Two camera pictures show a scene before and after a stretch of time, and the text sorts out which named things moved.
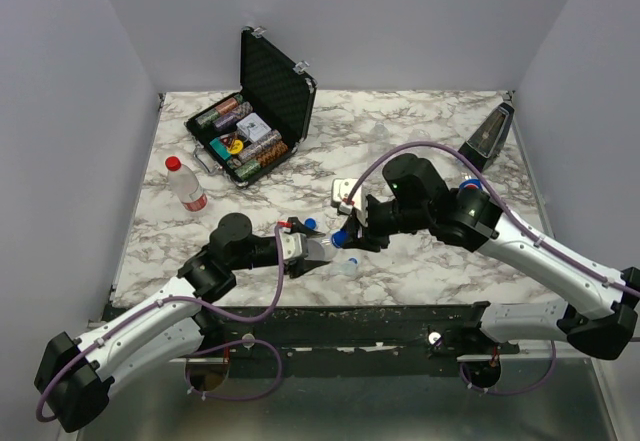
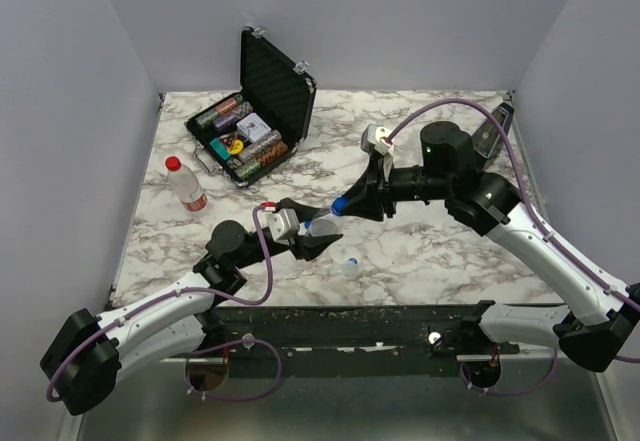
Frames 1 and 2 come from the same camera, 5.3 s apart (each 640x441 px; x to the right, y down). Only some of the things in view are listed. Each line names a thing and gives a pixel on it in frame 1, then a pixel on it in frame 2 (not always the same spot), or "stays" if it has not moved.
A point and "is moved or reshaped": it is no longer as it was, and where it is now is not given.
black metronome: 486,142 stays
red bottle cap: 173,163 stays
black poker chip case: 251,131 stays
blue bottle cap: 339,237 to 339,204
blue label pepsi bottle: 322,250 is moved or reshaped
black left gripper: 302,267 to 308,247
